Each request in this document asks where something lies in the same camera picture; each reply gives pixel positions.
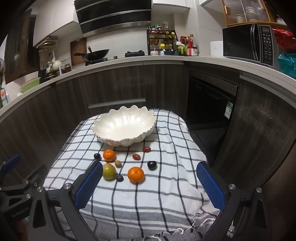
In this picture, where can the dark glass jar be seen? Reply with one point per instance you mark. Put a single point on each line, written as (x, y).
(63, 70)
(67, 68)

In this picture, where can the gas stove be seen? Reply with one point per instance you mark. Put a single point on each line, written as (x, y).
(135, 54)

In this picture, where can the red cherry tomato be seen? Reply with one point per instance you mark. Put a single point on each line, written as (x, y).
(136, 157)
(146, 149)

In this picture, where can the yellow-green round plum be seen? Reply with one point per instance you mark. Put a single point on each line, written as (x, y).
(109, 172)

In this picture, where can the white scalloped bowl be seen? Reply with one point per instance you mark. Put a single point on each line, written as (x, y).
(124, 122)

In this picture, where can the black microwave oven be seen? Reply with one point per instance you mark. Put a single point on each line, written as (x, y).
(240, 41)

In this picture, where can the blueberry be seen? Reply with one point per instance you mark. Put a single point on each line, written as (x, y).
(119, 178)

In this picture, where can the black spice rack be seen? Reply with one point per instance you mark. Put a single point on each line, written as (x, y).
(147, 41)

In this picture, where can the white teapot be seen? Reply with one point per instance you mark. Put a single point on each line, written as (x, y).
(56, 64)

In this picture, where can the dark purple grape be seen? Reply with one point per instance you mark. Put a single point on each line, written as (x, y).
(97, 157)
(152, 165)

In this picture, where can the teal plastic bag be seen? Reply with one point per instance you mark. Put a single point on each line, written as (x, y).
(288, 62)

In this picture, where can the wooden glass-door cabinet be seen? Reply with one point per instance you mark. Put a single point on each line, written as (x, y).
(247, 11)

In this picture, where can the checked white cloth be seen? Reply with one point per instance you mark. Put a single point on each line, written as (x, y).
(161, 185)

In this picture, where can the wooden cutting board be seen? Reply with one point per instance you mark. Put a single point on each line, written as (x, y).
(77, 46)

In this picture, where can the black knife holder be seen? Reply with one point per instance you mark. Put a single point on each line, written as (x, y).
(42, 74)

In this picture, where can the black built-in dishwasher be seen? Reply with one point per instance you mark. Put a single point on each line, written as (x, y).
(208, 104)

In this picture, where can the cluster of sauce bottles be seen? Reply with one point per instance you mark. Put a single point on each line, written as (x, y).
(190, 44)

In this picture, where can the green basin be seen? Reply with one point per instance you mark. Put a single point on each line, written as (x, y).
(29, 86)

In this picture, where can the group of spice jars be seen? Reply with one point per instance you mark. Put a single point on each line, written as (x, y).
(167, 34)

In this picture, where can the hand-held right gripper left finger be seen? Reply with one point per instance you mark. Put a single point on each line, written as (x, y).
(89, 183)

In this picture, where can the small brown longan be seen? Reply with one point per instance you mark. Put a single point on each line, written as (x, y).
(118, 163)

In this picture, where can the white round container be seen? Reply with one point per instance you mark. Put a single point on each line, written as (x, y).
(216, 48)

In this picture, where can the dark wood kitchen cabinet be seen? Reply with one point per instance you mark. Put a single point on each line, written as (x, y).
(115, 81)

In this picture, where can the red plastic bag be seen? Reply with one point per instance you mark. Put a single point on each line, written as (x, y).
(284, 38)

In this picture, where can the white wall cabinet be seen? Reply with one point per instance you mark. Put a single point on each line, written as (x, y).
(57, 20)

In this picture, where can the black range hood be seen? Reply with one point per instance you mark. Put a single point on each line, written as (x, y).
(111, 14)

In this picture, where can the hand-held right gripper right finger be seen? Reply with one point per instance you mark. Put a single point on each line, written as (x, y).
(210, 183)

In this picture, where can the orange tangerine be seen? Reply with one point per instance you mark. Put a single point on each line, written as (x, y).
(109, 155)
(136, 174)

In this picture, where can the dark framed window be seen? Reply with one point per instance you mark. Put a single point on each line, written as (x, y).
(20, 46)

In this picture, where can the black wok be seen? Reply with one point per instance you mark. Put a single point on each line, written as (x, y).
(97, 54)

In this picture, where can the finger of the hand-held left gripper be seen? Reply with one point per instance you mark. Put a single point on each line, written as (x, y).
(11, 161)
(37, 173)

